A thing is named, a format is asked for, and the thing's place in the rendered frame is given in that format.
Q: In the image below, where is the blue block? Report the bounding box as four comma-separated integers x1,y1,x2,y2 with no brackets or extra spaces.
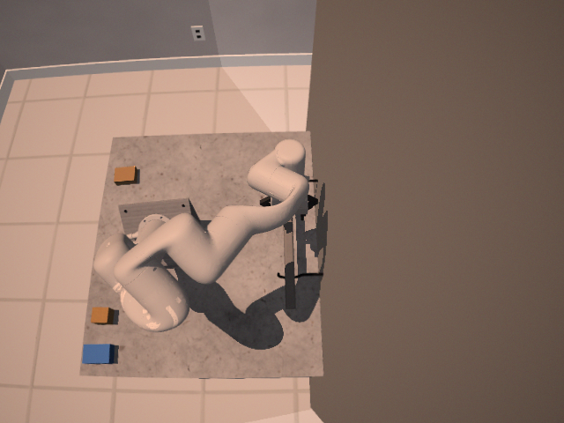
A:
82,344,115,364

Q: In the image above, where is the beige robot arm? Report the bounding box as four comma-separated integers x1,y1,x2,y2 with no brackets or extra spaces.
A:
93,139,309,332

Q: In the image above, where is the brown wall panel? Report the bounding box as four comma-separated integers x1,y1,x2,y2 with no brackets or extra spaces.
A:
306,0,564,423

